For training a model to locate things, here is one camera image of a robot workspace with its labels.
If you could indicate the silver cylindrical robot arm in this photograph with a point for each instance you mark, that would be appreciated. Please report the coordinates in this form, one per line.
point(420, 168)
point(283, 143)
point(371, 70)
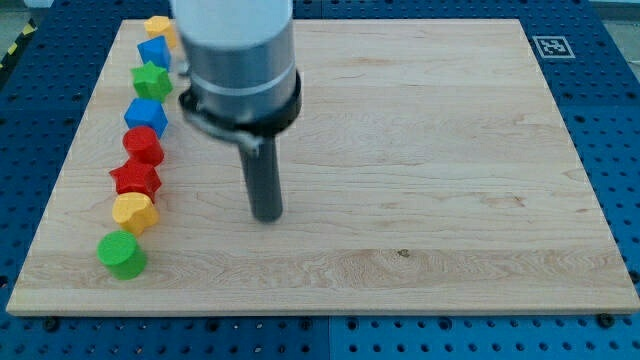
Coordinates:
point(240, 60)

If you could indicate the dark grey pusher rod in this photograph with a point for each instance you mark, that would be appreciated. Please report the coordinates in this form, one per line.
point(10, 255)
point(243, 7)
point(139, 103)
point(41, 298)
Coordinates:
point(261, 174)

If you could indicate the light wooden board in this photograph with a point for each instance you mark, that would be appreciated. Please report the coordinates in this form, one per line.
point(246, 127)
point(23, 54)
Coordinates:
point(429, 172)

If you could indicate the red cylinder block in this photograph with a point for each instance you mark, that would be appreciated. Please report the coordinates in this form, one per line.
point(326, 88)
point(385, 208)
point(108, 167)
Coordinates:
point(142, 144)

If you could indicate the red star block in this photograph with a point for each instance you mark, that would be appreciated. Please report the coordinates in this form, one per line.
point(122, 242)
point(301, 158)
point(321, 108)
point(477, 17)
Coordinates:
point(135, 176)

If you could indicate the yellow heart block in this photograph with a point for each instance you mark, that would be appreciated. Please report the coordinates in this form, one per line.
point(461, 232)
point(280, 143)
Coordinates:
point(134, 212)

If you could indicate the blue hexagon block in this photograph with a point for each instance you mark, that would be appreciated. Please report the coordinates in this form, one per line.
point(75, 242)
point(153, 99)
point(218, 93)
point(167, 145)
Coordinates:
point(146, 112)

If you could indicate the green star block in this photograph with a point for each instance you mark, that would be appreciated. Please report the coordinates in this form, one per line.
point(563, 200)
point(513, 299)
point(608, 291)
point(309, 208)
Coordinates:
point(151, 82)

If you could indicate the blue cube block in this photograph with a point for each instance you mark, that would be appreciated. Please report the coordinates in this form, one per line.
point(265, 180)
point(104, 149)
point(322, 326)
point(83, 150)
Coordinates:
point(155, 50)

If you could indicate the green cylinder block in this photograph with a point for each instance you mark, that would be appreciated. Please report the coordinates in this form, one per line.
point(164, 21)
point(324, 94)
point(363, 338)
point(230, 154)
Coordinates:
point(120, 253)

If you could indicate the yellow pentagon block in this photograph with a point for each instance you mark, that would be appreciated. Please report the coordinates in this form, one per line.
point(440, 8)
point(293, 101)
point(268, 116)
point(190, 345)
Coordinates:
point(157, 26)

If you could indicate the white fiducial marker tag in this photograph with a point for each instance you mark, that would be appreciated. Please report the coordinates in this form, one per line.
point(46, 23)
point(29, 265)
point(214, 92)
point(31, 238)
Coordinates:
point(553, 47)

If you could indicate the black screw bottom left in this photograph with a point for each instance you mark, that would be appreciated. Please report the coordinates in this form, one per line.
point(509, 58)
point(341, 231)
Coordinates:
point(51, 324)

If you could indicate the black screw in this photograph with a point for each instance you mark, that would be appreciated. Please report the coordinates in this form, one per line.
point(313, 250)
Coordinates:
point(605, 320)
point(51, 324)

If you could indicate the black screw bottom right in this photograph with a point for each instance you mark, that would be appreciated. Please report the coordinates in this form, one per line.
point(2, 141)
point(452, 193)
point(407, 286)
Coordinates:
point(605, 320)

